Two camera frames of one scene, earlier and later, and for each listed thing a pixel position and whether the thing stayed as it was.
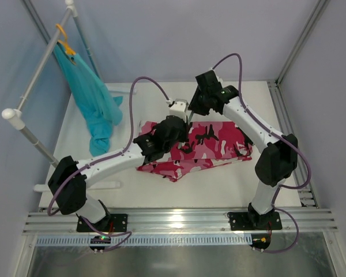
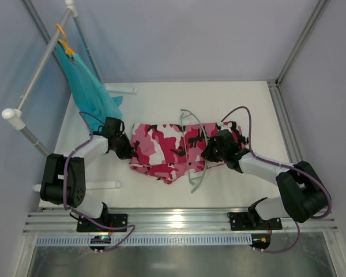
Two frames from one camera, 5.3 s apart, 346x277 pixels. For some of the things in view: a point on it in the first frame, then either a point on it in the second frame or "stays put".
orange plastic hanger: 67,48 stays put
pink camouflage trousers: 207,142 stays put
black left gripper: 178,130 -> 126,150
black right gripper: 198,105 -> 210,153
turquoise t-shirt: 98,106 stays put
